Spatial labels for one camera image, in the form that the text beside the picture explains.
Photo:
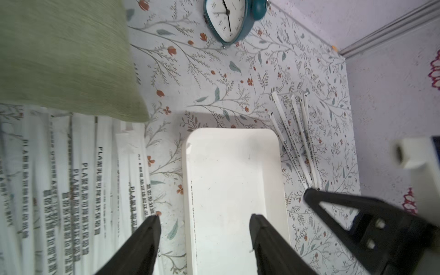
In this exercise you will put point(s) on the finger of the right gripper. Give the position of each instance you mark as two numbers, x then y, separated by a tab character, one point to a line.
383	238

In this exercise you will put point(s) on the teal alarm clock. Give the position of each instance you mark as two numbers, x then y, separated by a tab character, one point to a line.
232	20

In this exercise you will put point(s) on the green pillow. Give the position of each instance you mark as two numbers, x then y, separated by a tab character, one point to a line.
70	55

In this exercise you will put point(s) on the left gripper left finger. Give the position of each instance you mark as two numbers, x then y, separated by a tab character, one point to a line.
138	254

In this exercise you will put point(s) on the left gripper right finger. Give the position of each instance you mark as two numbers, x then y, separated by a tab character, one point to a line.
273	254

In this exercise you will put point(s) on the white storage tray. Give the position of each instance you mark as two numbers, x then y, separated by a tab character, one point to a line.
229	175

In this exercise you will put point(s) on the straw pile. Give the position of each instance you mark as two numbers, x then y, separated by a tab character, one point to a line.
83	175
60	126
133	186
11	154
104	243
38	240

